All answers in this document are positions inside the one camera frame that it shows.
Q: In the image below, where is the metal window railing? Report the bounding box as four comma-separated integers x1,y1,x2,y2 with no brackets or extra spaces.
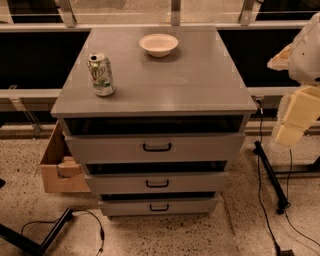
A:
0,0,320,113

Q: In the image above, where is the grey bottom drawer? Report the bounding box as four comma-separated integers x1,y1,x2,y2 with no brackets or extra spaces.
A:
98,198,218,217

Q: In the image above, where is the grey drawer cabinet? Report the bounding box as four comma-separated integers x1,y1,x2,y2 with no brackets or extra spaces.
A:
52,26,256,202

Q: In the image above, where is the grey drawer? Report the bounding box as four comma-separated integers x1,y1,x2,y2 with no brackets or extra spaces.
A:
98,198,218,217
66,133,245,164
85,172,229,194

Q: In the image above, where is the grey middle drawer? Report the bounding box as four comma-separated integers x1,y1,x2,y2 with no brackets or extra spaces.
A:
85,172,229,194

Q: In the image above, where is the black stand leg left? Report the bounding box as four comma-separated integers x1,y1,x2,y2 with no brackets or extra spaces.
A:
0,208,73,256

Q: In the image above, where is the black stand leg right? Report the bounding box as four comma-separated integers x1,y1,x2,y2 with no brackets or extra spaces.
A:
254,141,289,214

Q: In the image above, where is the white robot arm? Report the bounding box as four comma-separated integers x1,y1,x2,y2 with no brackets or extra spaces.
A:
267,13,320,147

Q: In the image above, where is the brown cardboard box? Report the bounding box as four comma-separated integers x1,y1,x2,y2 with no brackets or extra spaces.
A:
40,123,89,193

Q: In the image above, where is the black cable right floor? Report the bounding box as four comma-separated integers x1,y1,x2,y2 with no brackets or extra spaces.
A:
255,99,320,256

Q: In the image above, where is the black cable floor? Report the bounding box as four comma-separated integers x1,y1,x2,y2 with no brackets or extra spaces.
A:
20,209,106,256
255,99,320,256

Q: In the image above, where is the green white soda can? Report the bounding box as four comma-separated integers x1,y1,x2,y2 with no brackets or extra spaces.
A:
87,53,115,97

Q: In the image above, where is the black stand leg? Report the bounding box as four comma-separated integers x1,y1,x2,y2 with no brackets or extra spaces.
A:
254,141,289,214
0,208,73,256

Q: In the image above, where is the grey top drawer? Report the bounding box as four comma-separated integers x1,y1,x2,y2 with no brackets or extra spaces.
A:
66,133,245,164

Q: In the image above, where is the white paper bowl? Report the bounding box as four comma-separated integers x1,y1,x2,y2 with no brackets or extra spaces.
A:
139,34,178,58

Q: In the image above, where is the black cable left floor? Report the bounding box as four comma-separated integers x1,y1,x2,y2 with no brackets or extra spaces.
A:
20,209,106,256

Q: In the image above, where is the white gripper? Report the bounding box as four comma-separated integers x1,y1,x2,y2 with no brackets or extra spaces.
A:
275,85,320,146

